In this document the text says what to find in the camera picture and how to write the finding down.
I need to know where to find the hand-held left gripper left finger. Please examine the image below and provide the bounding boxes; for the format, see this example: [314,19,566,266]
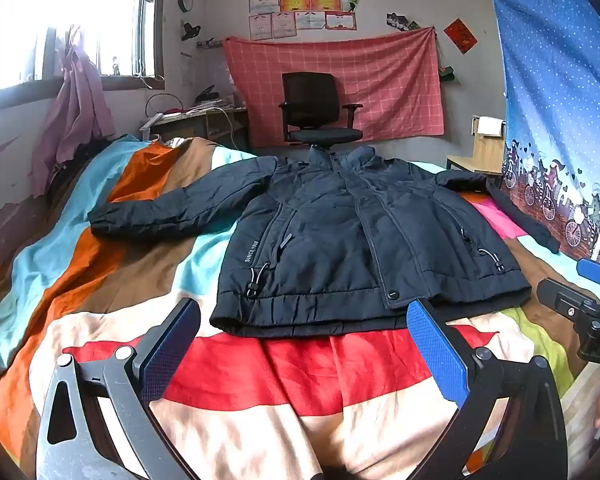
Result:
[36,298,202,480]

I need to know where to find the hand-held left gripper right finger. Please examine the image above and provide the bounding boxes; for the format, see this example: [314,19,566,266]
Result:
[406,299,568,480]

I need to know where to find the dark navy padded jacket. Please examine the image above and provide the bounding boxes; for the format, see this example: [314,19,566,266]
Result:
[87,145,562,337]

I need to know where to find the colourful patchwork blanket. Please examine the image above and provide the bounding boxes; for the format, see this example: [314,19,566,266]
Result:
[0,135,600,480]

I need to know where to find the wooden chair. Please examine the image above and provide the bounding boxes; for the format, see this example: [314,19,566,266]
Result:
[446,115,506,176]

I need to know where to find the blue printed curtain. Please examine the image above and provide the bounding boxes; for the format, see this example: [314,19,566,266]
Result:
[485,0,600,266]

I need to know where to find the wooden desk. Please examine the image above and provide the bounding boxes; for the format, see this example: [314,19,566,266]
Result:
[140,105,248,148]

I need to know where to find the pink curtain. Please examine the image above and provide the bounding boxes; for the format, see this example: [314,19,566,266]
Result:
[30,25,116,198]

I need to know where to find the black office chair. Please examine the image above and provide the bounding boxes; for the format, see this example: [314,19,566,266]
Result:
[278,72,365,151]

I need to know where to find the window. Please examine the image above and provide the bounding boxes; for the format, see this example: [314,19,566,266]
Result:
[0,0,168,98]

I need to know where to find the white cable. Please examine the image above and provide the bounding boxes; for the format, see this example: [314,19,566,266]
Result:
[215,106,241,148]

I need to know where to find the black wire ring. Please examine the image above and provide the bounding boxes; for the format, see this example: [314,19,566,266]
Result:
[145,92,183,116]

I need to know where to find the pink checked wall cloth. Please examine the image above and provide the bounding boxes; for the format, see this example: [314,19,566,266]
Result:
[222,26,446,148]

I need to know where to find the red paper wall decoration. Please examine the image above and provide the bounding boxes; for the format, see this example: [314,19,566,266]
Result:
[443,18,477,55]

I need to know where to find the wall photos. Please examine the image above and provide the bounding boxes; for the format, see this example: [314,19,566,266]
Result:
[386,11,421,32]

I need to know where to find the group of wall certificates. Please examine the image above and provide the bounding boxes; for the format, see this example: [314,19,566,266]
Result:
[248,0,376,41]

